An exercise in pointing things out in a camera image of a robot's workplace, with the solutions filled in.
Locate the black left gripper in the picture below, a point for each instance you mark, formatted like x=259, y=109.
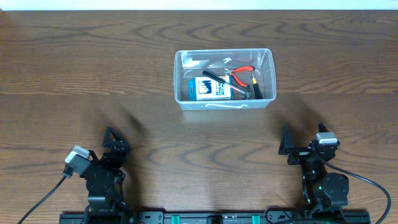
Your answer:
x=123, y=150

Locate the small black-handled hammer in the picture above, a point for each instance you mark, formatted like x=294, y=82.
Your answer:
x=246, y=93

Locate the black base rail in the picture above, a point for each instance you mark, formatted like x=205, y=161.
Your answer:
x=269, y=216

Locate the white blue product box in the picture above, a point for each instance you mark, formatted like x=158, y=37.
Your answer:
x=205, y=89

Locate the red-handled pliers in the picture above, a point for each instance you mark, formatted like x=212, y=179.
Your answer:
x=239, y=75

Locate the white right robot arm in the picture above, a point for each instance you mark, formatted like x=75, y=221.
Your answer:
x=326, y=193

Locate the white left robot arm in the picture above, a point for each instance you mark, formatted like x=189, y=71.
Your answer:
x=104, y=182

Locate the clear plastic container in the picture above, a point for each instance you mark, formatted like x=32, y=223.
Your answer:
x=191, y=63

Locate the silver combination wrench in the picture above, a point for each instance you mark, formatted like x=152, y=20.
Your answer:
x=212, y=106

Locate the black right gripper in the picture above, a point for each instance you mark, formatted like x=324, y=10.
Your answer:
x=287, y=144

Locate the black yellow screwdriver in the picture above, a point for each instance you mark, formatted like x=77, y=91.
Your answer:
x=256, y=88

